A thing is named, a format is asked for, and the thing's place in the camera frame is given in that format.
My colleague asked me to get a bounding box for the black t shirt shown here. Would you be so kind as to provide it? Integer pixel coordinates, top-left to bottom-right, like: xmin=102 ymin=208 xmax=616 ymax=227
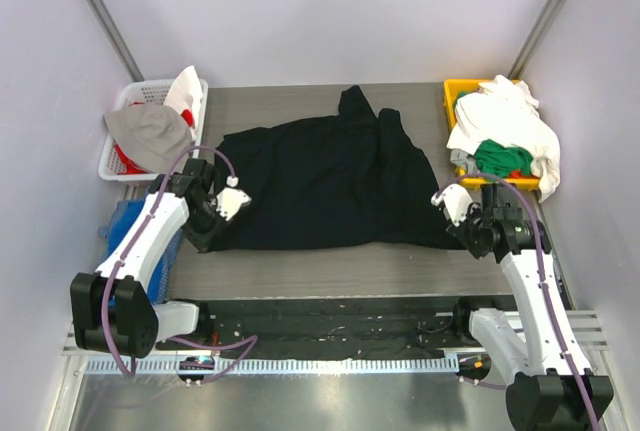
xmin=212 ymin=86 xmax=462 ymax=251

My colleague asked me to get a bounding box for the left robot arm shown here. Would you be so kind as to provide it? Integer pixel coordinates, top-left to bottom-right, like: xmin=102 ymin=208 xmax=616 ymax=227
xmin=70 ymin=158 xmax=251 ymax=358

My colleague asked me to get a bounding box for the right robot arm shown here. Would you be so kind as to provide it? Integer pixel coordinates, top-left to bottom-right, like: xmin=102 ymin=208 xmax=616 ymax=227
xmin=432 ymin=178 xmax=614 ymax=430

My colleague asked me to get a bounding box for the green t shirt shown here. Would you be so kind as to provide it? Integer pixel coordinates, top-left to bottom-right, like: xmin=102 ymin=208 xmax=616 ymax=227
xmin=473 ymin=140 xmax=533 ymax=178

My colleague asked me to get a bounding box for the solid blue shirt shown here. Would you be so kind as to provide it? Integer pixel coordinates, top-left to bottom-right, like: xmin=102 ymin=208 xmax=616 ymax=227
xmin=106 ymin=200 xmax=174 ymax=302

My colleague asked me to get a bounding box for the grey garment in bin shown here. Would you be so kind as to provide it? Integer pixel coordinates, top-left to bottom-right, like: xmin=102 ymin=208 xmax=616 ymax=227
xmin=450 ymin=149 xmax=479 ymax=174

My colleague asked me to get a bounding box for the blue checkered shirt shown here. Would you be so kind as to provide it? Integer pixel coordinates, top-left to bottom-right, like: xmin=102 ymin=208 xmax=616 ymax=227
xmin=97 ymin=199 xmax=184 ymax=306

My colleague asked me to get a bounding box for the beige grey shirt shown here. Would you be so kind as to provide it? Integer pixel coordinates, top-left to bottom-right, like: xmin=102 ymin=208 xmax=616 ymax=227
xmin=104 ymin=103 xmax=193 ymax=173

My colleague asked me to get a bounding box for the white t shirt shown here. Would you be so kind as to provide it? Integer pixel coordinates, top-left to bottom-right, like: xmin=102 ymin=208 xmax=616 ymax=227
xmin=447 ymin=75 xmax=561 ymax=201

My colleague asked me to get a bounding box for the white and red garment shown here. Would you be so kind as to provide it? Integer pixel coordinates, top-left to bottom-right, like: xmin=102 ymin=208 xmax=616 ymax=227
xmin=115 ymin=66 xmax=202 ymax=174

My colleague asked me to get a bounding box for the white plastic laundry basket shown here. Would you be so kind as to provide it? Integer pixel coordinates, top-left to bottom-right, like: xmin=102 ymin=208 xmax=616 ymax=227
xmin=98 ymin=79 xmax=209 ymax=184

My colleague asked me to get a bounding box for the yellow plastic bin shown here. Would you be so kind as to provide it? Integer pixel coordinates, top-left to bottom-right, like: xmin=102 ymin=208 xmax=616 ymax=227
xmin=443 ymin=78 xmax=539 ymax=191

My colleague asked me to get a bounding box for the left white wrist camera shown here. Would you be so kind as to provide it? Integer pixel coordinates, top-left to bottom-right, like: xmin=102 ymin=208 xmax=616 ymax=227
xmin=215 ymin=175 xmax=252 ymax=222

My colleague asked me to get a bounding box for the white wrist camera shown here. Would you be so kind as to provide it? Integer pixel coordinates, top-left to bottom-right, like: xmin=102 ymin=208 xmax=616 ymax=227
xmin=431 ymin=184 xmax=474 ymax=227
xmin=215 ymin=175 xmax=252 ymax=222

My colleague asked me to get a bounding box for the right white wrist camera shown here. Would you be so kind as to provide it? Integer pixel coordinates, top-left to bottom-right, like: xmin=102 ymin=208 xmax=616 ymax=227
xmin=431 ymin=184 xmax=474 ymax=227

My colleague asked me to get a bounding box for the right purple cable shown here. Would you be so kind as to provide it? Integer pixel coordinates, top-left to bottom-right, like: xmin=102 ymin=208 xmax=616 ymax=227
xmin=432 ymin=173 xmax=601 ymax=431

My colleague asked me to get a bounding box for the purple cable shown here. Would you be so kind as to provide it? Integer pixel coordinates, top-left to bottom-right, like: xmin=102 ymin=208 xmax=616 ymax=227
xmin=432 ymin=173 xmax=601 ymax=431
xmin=99 ymin=144 xmax=259 ymax=385

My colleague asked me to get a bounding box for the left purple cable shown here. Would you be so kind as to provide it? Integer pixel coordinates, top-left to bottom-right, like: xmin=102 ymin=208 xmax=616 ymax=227
xmin=99 ymin=144 xmax=259 ymax=385

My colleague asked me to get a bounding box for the aluminium rail frame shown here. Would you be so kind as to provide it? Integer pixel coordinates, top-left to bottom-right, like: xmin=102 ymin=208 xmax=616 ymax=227
xmin=61 ymin=310 xmax=609 ymax=357

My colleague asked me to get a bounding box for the white slotted cable duct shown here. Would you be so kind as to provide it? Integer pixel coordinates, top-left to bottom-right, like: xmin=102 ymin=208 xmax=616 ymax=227
xmin=84 ymin=354 xmax=460 ymax=376

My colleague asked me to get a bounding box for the right corner aluminium post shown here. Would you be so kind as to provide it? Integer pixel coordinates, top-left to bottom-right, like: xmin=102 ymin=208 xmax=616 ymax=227
xmin=508 ymin=0 xmax=566 ymax=80

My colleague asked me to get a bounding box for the corner aluminium post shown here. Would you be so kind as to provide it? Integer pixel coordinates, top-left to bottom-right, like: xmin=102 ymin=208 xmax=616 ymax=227
xmin=86 ymin=0 xmax=144 ymax=82
xmin=508 ymin=0 xmax=566 ymax=80

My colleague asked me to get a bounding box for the left corner aluminium post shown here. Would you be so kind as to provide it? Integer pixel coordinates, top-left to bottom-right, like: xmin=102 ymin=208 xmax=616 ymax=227
xmin=86 ymin=0 xmax=144 ymax=82

